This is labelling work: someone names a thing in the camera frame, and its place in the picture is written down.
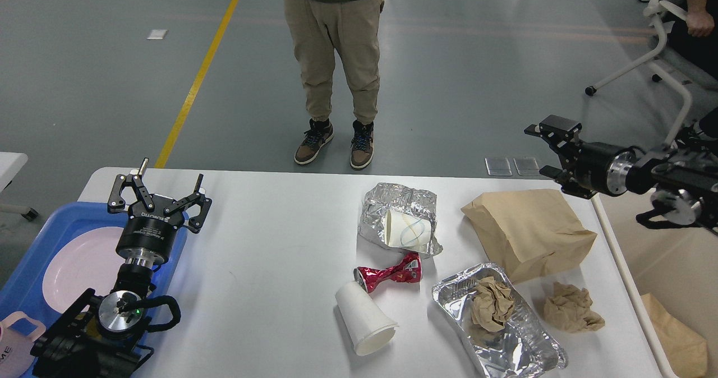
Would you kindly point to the crushed paper cup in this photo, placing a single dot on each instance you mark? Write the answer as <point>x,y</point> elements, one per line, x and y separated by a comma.
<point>407,231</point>

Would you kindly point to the beige plastic bin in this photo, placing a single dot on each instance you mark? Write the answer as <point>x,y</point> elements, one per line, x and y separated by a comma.
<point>676,266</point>

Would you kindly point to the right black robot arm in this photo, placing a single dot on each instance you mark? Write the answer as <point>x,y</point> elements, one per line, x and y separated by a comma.
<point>681,181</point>

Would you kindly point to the brown paper in bin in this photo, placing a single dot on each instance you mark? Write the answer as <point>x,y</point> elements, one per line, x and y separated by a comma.
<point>686,351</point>

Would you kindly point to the person in khaki trousers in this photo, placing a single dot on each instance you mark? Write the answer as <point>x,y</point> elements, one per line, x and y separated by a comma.
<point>323,31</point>

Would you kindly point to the aluminium foil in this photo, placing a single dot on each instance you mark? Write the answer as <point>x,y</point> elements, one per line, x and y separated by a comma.
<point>391,196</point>

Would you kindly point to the white office chair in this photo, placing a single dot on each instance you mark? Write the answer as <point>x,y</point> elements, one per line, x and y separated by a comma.
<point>666,64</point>

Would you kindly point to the aluminium foil tray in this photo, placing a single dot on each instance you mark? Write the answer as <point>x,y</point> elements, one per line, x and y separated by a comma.
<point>523,348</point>

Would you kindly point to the pink plate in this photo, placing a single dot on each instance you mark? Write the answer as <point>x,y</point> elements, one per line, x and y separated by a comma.
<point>87,261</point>

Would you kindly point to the white side table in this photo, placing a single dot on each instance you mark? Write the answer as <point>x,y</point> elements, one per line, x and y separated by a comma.
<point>11,163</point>

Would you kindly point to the crushed red can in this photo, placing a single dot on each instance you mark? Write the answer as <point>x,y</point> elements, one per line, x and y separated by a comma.
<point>409,270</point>

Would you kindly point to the crumpled brown paper ball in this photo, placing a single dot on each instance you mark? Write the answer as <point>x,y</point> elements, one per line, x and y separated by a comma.
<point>569,309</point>
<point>492,305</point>

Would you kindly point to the brown paper bag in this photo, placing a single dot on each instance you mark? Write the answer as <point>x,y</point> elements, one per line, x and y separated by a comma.
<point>531,234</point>

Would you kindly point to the pink HOME mug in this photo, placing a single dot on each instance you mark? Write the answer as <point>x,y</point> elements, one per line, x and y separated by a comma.
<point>16,347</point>

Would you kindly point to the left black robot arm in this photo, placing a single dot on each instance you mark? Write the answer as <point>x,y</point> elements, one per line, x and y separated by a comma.
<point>99,336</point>

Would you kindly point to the person in dark trousers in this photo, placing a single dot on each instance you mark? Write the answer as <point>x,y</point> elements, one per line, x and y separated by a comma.
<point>695,38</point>

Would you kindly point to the white paper cup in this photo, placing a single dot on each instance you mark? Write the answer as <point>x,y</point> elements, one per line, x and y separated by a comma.
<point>369,327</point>

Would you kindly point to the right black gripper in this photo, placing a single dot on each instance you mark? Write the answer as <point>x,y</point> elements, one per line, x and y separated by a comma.
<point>596,167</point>

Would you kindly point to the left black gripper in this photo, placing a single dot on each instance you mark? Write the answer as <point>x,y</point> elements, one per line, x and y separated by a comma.
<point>150,235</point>

